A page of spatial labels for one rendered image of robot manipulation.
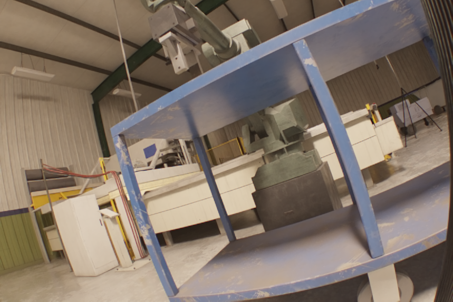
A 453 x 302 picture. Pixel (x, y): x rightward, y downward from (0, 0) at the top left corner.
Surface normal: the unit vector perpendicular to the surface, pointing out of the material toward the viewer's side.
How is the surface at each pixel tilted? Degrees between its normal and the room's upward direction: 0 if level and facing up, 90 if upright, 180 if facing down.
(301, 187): 90
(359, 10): 90
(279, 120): 90
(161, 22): 90
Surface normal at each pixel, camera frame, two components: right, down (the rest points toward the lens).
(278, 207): -0.47, 0.00
